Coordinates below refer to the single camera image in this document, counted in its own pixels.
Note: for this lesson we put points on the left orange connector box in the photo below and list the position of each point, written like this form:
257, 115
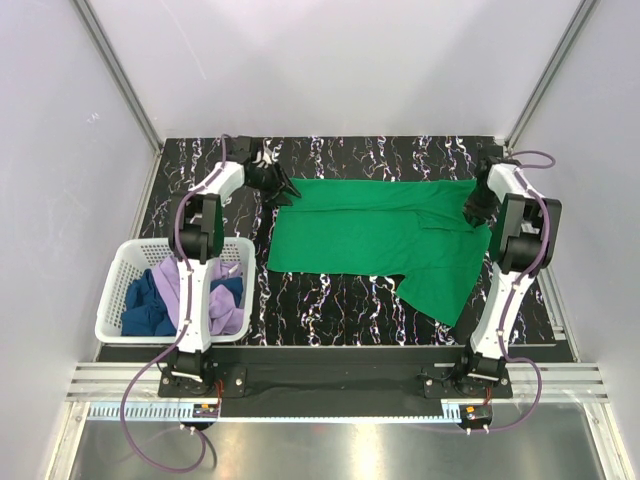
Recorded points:
206, 410

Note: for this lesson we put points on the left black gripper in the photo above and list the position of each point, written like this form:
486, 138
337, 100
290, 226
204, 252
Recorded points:
280, 184

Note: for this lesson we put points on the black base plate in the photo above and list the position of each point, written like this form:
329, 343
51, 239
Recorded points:
420, 395

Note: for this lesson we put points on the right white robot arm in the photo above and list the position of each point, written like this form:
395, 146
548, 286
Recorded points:
522, 244

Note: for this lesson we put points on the aluminium front rail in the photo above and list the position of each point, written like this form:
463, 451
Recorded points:
557, 382

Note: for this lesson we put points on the dark blue t shirt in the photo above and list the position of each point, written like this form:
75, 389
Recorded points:
144, 309

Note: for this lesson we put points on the orange connector box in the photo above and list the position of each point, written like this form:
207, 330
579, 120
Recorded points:
477, 412
206, 410

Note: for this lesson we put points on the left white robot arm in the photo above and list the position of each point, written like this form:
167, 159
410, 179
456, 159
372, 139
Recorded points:
197, 240

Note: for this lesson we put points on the green t shirt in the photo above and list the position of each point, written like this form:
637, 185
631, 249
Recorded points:
413, 230

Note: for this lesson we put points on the right aluminium frame post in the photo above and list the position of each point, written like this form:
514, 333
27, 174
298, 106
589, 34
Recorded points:
579, 19

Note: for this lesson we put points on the lilac t shirt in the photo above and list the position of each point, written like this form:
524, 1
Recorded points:
226, 290

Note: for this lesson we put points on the left aluminium frame post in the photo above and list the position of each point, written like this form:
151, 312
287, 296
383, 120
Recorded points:
106, 51

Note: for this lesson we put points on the aluminium frame post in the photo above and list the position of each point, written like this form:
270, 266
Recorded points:
106, 51
579, 19

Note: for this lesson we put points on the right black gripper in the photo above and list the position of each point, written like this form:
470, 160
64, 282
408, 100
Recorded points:
482, 215

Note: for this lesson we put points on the white plastic laundry basket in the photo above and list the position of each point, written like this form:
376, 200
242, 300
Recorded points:
133, 257

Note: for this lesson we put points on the right orange connector box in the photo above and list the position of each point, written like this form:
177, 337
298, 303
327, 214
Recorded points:
477, 412

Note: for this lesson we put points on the white slotted cable duct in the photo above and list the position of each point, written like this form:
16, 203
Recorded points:
181, 411

